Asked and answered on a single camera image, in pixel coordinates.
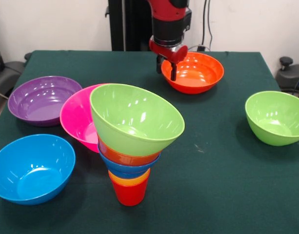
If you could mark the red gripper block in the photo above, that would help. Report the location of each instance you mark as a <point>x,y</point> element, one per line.
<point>179,54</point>

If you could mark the large orange-red plastic bowl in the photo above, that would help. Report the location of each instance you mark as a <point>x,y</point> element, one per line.
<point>200,75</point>

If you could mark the green plastic bowl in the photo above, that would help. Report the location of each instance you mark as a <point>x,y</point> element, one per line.
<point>129,109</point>
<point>276,117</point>

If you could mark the small ribbed orange-red bowl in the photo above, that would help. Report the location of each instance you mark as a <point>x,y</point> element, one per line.
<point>125,158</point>

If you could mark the small dark blue bowl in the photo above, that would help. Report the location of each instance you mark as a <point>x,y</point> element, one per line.
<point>125,169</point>

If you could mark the orange plastic cup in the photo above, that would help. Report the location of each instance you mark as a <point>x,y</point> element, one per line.
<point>129,183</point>
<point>112,176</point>

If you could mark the red plastic cup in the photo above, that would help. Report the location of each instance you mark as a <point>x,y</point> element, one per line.
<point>129,195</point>

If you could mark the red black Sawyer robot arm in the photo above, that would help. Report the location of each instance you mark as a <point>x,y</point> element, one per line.
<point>167,22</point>

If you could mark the pink plastic bowl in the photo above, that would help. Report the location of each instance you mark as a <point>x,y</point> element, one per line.
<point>76,117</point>

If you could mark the dark grey chair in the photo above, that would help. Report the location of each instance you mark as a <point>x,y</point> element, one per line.
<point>289,75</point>
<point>7,75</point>

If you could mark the purple plastic bowl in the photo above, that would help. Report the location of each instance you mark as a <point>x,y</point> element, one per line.
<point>42,104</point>

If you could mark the dark green tablecloth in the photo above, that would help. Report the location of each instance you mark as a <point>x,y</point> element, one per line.
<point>212,195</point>

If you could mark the light blue plastic bowl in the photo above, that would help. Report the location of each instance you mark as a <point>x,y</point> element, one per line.
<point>32,170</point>

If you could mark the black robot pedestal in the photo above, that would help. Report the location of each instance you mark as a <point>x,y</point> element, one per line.
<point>129,24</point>

